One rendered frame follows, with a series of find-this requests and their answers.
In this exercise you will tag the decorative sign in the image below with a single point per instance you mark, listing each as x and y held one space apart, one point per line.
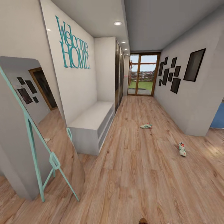
69 48

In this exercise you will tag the door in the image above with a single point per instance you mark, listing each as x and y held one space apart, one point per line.
143 72

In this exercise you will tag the picture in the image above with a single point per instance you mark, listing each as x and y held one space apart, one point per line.
172 66
176 82
193 66
165 77

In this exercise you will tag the gym shoe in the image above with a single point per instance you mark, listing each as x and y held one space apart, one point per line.
146 126
182 149

